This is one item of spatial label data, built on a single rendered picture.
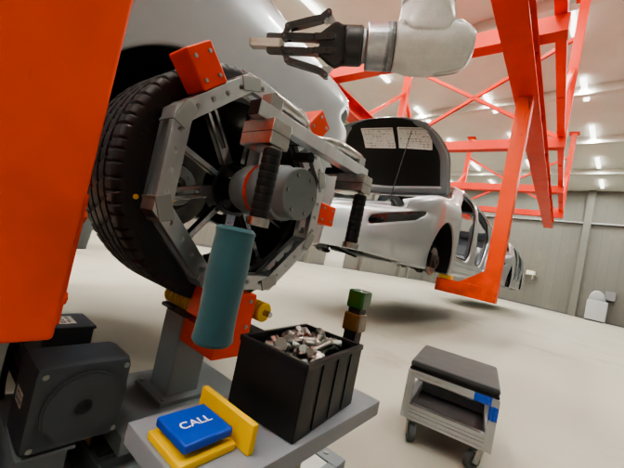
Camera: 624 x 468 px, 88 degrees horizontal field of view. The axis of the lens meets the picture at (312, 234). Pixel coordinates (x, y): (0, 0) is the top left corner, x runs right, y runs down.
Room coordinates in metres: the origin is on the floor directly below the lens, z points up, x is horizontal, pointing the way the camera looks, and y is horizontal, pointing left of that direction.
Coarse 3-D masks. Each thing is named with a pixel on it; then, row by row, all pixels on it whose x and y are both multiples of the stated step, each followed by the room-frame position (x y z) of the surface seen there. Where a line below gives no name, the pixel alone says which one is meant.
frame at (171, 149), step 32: (192, 96) 0.72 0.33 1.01; (224, 96) 0.73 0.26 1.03; (256, 96) 0.81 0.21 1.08; (160, 128) 0.68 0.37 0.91; (160, 160) 0.66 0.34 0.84; (160, 192) 0.66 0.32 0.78; (320, 192) 1.06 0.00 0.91; (160, 224) 0.68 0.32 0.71; (192, 256) 0.74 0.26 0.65; (288, 256) 0.99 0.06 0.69; (256, 288) 0.91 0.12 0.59
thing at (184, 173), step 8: (184, 160) 1.23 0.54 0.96; (184, 168) 1.18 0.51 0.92; (192, 168) 1.26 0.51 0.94; (200, 168) 1.28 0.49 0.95; (184, 176) 1.19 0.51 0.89; (192, 176) 1.22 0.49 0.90; (200, 176) 1.29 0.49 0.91; (192, 184) 1.22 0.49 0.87; (200, 184) 1.29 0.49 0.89; (184, 192) 1.20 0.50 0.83; (192, 192) 1.23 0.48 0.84; (176, 200) 1.18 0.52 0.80; (184, 200) 1.21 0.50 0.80; (192, 200) 1.28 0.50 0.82; (200, 200) 1.31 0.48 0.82; (176, 208) 1.24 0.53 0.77; (184, 208) 1.26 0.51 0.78; (192, 208) 1.29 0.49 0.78; (200, 208) 1.31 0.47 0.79; (184, 216) 1.27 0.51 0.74; (192, 216) 1.29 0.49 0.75
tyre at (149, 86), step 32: (224, 64) 0.81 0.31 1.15; (128, 96) 0.74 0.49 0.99; (160, 96) 0.70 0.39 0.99; (128, 128) 0.67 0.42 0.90; (96, 160) 0.73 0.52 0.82; (128, 160) 0.68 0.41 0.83; (96, 192) 0.74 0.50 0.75; (128, 192) 0.69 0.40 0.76; (96, 224) 0.80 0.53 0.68; (128, 224) 0.70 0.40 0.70; (128, 256) 0.77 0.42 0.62; (160, 256) 0.76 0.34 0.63; (192, 288) 0.85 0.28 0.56
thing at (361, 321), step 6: (348, 312) 0.70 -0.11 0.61; (348, 318) 0.70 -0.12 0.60; (354, 318) 0.69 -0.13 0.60; (360, 318) 0.69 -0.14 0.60; (366, 318) 0.71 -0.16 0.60; (348, 324) 0.70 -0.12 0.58; (354, 324) 0.69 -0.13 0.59; (360, 324) 0.69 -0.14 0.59; (348, 330) 0.70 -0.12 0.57; (354, 330) 0.69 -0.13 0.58; (360, 330) 0.70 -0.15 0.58
